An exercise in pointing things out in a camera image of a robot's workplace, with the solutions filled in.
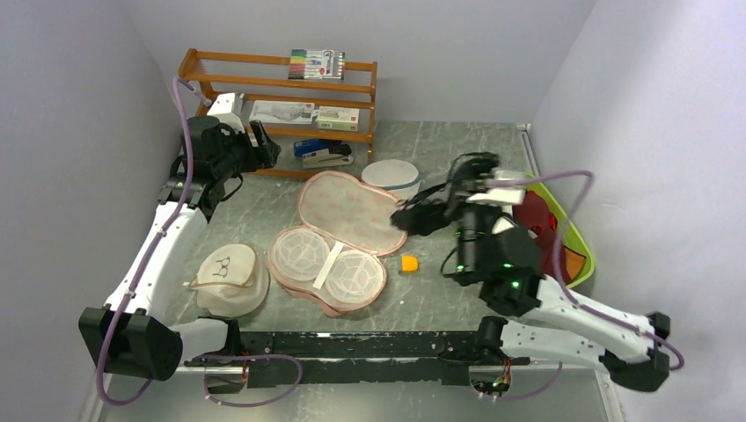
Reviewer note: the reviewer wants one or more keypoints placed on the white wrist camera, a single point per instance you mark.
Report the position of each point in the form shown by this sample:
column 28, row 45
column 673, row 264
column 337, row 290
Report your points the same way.
column 504, row 188
column 227, row 108

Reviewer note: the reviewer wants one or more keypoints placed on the small orange block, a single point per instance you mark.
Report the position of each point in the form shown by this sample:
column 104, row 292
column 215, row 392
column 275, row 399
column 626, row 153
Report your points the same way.
column 409, row 264

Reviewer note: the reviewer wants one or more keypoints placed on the wooden shelf rack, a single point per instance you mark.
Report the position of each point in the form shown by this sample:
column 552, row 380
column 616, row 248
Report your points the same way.
column 265, row 77

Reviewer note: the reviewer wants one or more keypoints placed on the clear plastic packet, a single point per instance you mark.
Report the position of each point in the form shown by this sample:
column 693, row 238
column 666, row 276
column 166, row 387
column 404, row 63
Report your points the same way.
column 282, row 112

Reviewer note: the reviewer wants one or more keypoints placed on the floral mesh laundry bag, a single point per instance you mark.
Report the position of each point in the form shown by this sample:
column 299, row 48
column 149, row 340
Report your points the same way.
column 333, row 257

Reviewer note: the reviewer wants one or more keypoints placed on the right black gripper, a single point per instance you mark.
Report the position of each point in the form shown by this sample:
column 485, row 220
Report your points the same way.
column 489, row 207

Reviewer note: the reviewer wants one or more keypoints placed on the black lace bra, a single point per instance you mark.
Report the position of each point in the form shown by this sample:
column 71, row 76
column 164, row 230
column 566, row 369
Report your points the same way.
column 430, row 210

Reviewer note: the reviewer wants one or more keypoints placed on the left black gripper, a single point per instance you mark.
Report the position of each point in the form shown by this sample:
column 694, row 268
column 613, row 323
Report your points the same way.
column 259, row 157

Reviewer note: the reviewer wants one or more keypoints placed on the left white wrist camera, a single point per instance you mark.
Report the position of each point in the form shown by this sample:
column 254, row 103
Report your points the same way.
column 227, row 108

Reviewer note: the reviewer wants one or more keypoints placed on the grey black stapler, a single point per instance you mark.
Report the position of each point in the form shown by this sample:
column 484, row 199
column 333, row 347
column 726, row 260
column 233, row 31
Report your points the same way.
column 335, row 155

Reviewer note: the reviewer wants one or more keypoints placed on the dark red bra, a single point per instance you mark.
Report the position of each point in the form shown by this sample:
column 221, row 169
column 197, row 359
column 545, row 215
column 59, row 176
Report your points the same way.
column 536, row 216

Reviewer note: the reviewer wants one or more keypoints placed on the aluminium frame rail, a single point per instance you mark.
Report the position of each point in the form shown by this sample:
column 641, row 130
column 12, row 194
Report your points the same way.
column 156, row 355

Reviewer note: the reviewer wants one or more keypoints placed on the round white mesh bag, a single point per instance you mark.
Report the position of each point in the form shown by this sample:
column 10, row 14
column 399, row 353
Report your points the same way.
column 398, row 177

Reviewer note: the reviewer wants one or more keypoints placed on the green plastic basket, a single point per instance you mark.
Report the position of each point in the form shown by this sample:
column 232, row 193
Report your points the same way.
column 579, row 262

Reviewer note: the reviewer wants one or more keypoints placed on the green white box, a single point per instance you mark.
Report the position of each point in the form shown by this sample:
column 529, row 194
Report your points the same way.
column 338, row 118

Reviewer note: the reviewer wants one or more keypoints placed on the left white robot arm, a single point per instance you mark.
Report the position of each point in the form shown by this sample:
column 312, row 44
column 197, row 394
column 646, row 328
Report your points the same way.
column 184, row 208

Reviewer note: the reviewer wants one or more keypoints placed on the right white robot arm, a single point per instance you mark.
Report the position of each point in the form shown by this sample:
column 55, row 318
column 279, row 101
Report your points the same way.
column 520, row 271

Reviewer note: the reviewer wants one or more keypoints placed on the blue stapler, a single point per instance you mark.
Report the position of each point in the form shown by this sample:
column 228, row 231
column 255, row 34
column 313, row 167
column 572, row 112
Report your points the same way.
column 310, row 145

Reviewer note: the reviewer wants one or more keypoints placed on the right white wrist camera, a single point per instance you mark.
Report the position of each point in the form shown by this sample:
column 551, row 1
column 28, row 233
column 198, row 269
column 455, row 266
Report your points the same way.
column 504, row 188

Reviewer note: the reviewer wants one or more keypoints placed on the colour marker pen pack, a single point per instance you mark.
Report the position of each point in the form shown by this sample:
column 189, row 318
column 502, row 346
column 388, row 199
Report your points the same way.
column 323, row 64

